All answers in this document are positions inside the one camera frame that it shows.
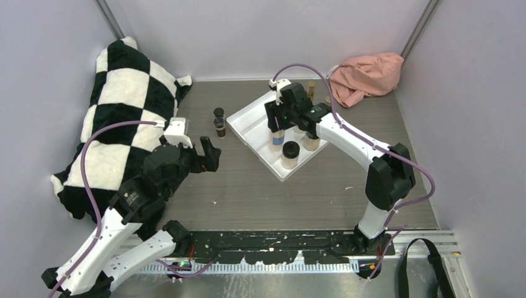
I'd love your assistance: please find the silver lid jar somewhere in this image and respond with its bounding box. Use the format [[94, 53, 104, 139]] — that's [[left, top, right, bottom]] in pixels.
[[269, 130, 285, 151], [293, 126, 305, 134]]

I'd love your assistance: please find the black cap jar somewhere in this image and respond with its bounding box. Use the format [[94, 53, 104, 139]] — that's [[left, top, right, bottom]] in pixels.
[[303, 133, 321, 151], [280, 141, 300, 169]]

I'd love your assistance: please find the small dark bottle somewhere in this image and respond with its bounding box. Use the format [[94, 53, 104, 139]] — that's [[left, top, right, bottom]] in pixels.
[[213, 107, 225, 118], [213, 117, 226, 139]]

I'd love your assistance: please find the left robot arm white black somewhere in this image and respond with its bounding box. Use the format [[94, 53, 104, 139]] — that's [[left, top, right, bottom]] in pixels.
[[42, 137, 221, 297]]

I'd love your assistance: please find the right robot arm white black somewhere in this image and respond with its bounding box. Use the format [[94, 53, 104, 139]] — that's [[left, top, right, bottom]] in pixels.
[[264, 79, 416, 255]]

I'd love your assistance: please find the white divided plastic tray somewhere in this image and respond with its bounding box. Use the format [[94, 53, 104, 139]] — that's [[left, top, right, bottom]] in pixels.
[[226, 91, 328, 182]]

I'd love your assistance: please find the pink cloth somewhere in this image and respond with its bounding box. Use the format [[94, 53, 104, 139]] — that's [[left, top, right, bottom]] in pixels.
[[328, 53, 404, 108]]

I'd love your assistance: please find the black white checkered blanket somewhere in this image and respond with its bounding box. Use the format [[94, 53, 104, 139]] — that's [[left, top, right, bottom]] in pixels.
[[50, 37, 193, 220]]

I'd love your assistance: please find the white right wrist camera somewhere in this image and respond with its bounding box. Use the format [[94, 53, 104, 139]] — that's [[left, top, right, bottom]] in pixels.
[[269, 79, 291, 106]]

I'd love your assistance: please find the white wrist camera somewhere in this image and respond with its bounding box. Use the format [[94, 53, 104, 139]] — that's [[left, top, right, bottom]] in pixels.
[[269, 79, 291, 106], [154, 117, 194, 148]]

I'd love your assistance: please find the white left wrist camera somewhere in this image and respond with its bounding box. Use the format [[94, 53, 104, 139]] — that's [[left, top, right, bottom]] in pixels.
[[154, 117, 194, 148]]

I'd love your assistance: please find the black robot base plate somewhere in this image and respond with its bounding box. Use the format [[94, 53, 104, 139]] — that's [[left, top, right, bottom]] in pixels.
[[171, 230, 395, 265]]

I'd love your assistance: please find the black strap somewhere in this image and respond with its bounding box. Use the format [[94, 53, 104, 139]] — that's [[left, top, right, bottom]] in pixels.
[[396, 238, 456, 298]]

